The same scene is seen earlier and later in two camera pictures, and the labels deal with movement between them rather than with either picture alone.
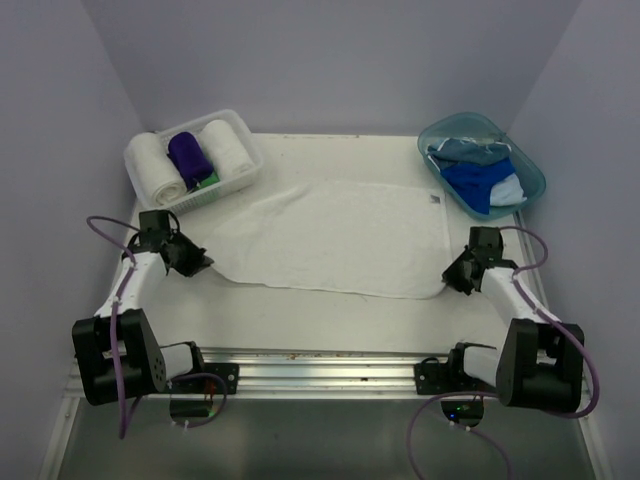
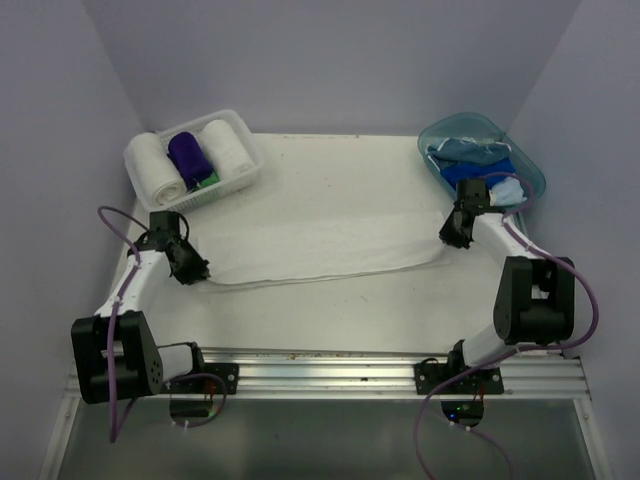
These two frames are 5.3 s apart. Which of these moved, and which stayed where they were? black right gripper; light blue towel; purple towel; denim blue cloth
Moved: black right gripper
Stayed: light blue towel; purple towel; denim blue cloth
